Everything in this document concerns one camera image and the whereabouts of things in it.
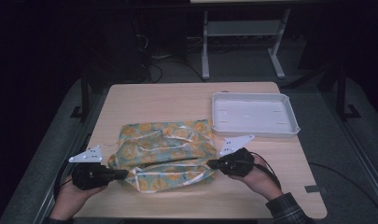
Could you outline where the person's right hand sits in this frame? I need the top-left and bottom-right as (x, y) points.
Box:
(228, 153), (285, 202)

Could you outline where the left hand-held gripper cable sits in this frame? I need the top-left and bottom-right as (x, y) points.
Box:
(53, 160), (77, 201)

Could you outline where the person's left hand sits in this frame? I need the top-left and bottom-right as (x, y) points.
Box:
(49, 174), (109, 220)

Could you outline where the long black cable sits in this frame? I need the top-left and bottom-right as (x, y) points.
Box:
(307, 161), (378, 217)

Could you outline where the orange print tote bag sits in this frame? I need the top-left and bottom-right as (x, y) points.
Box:
(106, 119), (218, 194)

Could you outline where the grey metal rail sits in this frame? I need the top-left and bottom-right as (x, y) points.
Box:
(322, 91), (378, 203)
(32, 92), (99, 224)

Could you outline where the thin black cable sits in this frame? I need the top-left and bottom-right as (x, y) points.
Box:
(147, 59), (207, 84)

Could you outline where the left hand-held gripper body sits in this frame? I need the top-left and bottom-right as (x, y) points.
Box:
(68, 145), (114, 191)

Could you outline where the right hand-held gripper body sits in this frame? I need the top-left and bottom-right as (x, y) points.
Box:
(218, 133), (257, 178)

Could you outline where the grey tape strip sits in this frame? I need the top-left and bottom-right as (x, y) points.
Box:
(304, 184), (329, 194)

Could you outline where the white metal table frame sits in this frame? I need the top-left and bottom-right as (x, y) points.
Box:
(201, 7), (292, 80)

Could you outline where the black metal stand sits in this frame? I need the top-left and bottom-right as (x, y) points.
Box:
(69, 69), (91, 121)
(333, 66), (362, 121)

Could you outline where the white plastic tray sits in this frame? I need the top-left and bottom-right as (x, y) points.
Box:
(210, 91), (301, 138)

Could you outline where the right hand-held gripper cable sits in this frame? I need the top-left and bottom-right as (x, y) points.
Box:
(249, 151), (284, 191)

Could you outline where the hand-held gripper cable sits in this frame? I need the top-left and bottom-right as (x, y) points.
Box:
(249, 151), (284, 191)
(53, 160), (77, 201)

